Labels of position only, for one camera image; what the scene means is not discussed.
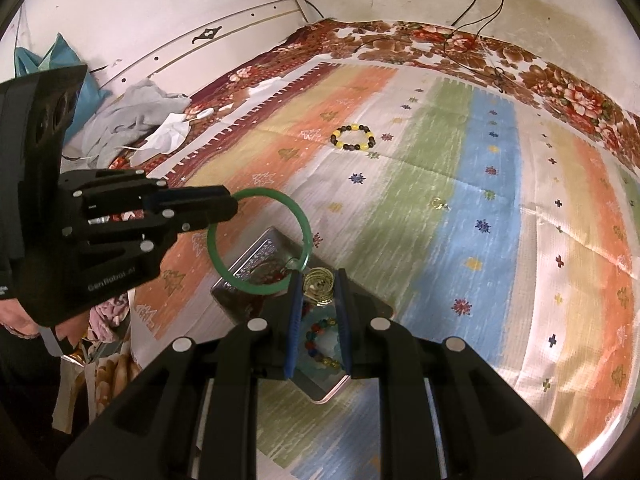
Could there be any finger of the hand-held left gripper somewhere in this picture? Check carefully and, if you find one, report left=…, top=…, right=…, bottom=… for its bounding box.
left=57, top=169, right=237, bottom=211
left=62, top=207, right=239, bottom=261

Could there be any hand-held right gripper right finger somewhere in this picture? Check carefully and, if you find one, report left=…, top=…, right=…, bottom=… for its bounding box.
left=335, top=268, right=583, bottom=480

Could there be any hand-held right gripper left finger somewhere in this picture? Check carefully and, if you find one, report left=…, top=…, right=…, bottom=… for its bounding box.
left=55, top=272, right=306, bottom=480

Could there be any multicolour bead bracelet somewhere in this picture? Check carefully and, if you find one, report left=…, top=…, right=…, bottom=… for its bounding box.
left=303, top=322, right=343, bottom=368

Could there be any gold bangle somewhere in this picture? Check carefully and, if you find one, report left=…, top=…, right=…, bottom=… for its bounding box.
left=302, top=267, right=337, bottom=306

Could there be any red bead bracelet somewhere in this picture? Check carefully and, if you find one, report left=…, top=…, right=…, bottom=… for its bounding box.
left=245, top=260, right=293, bottom=316

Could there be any silver metal tin box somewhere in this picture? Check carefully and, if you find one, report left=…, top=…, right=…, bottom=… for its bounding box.
left=210, top=226, right=393, bottom=403

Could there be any green jade bangle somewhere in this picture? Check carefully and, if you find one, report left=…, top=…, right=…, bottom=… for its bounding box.
left=206, top=187, right=313, bottom=295

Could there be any person's left hand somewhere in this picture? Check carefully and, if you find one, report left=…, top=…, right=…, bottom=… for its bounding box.
left=0, top=299, right=41, bottom=340

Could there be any white crumpled tissue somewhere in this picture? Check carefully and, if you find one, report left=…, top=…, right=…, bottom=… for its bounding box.
left=131, top=112, right=193, bottom=165

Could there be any grey cloth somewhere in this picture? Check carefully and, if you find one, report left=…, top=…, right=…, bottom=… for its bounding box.
left=65, top=79, right=193, bottom=161

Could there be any teal pillow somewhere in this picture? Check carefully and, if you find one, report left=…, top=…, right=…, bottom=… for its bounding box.
left=14, top=32, right=108, bottom=136

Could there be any pink patterned cloth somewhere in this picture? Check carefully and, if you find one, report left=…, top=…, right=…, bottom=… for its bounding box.
left=89, top=294, right=132, bottom=343

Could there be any striped colourful mat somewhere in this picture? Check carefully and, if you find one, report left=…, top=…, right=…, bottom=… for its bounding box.
left=132, top=60, right=640, bottom=480

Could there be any white bed headboard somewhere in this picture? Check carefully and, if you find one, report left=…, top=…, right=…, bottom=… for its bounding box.
left=90, top=0, right=311, bottom=96

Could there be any yellow and black bead bracelet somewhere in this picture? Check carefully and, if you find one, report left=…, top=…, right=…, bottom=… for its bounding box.
left=331, top=122, right=377, bottom=152

